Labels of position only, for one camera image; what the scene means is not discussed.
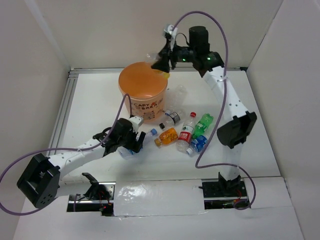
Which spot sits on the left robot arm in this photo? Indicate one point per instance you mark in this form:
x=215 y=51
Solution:
x=42 y=178

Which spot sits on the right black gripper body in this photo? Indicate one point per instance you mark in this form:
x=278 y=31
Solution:
x=183 y=54

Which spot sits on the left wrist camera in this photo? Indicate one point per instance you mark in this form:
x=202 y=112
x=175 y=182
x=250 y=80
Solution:
x=136 y=122

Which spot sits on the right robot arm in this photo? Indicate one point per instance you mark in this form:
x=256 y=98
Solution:
x=239 y=121

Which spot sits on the clear crushed bottle by bin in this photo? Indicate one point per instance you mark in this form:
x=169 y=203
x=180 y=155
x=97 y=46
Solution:
x=176 y=98

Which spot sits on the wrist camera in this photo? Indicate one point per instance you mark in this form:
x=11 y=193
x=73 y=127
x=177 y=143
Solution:
x=170 y=30
x=136 y=122

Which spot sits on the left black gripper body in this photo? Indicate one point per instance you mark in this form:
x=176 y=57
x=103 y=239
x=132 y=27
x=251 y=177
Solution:
x=131 y=136

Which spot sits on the clear bottle blue cap label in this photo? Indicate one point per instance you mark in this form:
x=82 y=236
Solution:
x=130 y=154

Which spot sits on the clear bottle black label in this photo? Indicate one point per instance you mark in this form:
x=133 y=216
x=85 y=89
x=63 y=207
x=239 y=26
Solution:
x=172 y=119

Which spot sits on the aluminium frame rail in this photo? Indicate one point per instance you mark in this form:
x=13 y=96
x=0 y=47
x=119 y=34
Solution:
x=77 y=71
x=57 y=137

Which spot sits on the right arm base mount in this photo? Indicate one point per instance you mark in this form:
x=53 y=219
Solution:
x=216 y=196

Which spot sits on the orange juice bottle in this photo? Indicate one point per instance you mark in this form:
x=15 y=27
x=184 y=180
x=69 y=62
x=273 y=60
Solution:
x=167 y=137

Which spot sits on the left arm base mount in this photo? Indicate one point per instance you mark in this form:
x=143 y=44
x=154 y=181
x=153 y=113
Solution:
x=99 y=197

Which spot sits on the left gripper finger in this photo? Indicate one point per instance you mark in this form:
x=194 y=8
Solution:
x=134 y=146
x=141 y=138

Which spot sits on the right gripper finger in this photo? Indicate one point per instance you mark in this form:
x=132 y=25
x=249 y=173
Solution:
x=167 y=49
x=161 y=63

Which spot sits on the green soda bottle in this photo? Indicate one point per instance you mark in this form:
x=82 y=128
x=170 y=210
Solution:
x=202 y=125

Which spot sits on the water bottle red label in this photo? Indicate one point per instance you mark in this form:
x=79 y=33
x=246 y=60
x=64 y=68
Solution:
x=186 y=133

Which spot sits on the aluminium frame rail left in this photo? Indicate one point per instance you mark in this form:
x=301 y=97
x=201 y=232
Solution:
x=57 y=137

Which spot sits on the blue label white cap bottle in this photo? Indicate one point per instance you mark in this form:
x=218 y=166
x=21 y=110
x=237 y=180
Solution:
x=197 y=145

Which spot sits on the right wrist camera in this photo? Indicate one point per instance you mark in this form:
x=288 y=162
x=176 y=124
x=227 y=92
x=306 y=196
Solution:
x=170 y=30

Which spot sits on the aluminium frame rail back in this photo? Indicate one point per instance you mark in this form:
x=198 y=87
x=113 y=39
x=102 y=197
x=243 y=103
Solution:
x=77 y=71

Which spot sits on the orange plastic capybara bin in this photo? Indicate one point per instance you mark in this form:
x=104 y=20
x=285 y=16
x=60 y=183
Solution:
x=146 y=88

